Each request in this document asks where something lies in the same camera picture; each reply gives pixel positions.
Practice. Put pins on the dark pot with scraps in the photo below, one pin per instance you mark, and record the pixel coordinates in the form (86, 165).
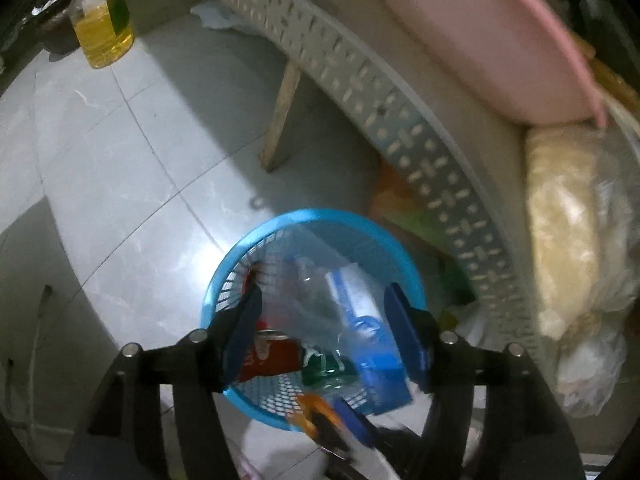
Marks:
(55, 35)

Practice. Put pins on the green label plastic bottle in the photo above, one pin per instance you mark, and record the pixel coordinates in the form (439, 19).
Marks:
(325, 367)

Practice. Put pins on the green plastic bag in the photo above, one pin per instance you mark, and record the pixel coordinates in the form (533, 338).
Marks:
(440, 260)

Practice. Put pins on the grey perforated metal shelf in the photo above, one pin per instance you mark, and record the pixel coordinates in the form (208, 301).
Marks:
(350, 70)

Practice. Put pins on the blue and white packet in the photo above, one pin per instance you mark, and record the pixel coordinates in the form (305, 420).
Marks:
(380, 365)

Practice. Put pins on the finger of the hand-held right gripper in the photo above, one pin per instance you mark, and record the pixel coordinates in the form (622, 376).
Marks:
(352, 422)
(332, 437)

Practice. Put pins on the crumpled clear plastic bags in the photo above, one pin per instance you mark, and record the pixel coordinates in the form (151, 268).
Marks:
(590, 367)

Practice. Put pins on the blue plastic mesh basket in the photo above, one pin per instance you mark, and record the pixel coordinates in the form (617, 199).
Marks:
(300, 220)

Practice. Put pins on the cooking oil bottle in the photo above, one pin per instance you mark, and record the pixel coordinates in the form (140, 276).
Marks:
(102, 35)

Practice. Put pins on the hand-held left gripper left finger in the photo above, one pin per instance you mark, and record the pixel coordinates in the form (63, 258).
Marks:
(245, 332)

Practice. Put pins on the wooden shelf leg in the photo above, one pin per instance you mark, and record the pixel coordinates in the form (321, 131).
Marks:
(280, 120)

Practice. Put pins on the orange plastic bag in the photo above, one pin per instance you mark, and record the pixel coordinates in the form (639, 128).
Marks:
(390, 190)

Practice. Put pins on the pink plastic basin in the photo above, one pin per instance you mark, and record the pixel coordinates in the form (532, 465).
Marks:
(475, 35)

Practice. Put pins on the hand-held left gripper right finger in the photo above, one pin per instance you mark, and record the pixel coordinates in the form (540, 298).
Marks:
(405, 335)

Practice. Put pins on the white plastic bag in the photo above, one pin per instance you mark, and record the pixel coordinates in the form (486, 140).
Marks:
(220, 14)

